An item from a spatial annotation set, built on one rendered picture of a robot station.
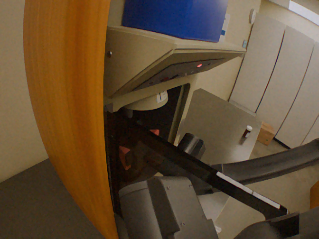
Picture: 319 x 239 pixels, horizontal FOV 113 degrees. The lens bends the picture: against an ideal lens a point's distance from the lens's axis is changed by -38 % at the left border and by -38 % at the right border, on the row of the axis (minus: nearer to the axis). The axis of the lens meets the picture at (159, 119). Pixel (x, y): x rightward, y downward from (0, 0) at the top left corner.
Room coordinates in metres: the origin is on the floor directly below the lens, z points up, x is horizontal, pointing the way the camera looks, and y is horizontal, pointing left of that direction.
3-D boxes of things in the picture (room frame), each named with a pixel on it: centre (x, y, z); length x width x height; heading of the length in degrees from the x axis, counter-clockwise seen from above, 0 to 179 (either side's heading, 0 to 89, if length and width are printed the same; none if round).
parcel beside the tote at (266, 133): (2.31, -1.97, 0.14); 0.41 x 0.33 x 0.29; 62
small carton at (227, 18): (0.35, -0.07, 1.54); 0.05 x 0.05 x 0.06; 73
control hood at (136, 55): (0.31, -0.04, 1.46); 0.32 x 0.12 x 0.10; 146
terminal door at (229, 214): (0.13, -0.06, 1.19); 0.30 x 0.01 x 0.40; 60
